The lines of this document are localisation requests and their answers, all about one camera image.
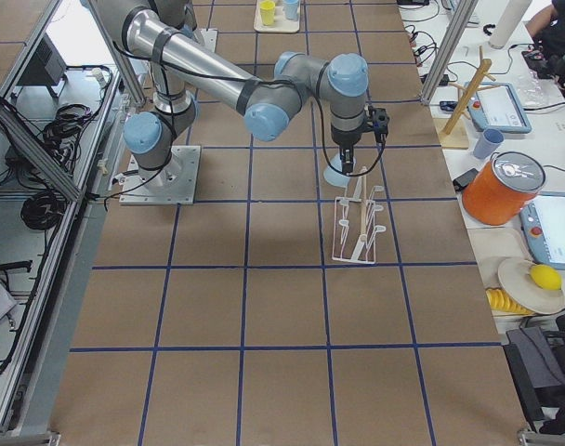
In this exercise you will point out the blue cup on desk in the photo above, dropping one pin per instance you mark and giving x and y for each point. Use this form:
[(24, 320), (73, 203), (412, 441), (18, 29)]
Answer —
[(490, 139)]

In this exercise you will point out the wooden mug tree stand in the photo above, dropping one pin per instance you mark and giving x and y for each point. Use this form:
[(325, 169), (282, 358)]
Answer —
[(452, 131)]

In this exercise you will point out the blue teach pendant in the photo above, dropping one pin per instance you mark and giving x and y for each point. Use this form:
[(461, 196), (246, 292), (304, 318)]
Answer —
[(543, 225), (497, 106)]

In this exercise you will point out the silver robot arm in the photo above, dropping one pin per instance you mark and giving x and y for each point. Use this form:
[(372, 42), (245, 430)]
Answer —
[(160, 32)]

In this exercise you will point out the aluminium frame post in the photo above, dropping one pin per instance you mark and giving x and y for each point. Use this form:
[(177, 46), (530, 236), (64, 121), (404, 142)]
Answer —
[(448, 45)]

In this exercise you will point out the cream serving tray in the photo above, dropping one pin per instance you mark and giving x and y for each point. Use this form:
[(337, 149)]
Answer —
[(281, 24)]

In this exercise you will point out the pale blue plastic cup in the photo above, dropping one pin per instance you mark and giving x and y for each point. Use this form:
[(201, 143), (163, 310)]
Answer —
[(333, 175)]

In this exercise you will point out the white wire cup rack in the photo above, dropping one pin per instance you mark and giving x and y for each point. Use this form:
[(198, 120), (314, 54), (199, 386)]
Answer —
[(355, 228)]

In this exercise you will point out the yellow lemon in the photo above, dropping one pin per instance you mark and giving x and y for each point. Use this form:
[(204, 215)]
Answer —
[(546, 277)]

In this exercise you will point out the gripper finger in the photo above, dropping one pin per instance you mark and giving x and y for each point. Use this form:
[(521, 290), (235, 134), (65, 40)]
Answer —
[(347, 159)]

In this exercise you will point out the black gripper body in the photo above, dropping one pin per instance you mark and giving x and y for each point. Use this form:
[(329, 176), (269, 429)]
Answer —
[(345, 139)]

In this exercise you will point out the beige plate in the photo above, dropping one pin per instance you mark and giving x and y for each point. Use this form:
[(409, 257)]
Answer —
[(515, 279)]

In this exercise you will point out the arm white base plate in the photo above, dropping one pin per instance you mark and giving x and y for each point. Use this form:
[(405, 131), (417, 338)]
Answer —
[(205, 40), (176, 183)]

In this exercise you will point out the yellow plastic cup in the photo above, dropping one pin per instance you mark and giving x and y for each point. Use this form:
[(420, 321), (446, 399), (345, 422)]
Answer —
[(267, 9)]

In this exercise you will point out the orange bucket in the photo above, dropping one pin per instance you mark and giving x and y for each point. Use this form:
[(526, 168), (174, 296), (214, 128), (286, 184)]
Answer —
[(503, 187)]

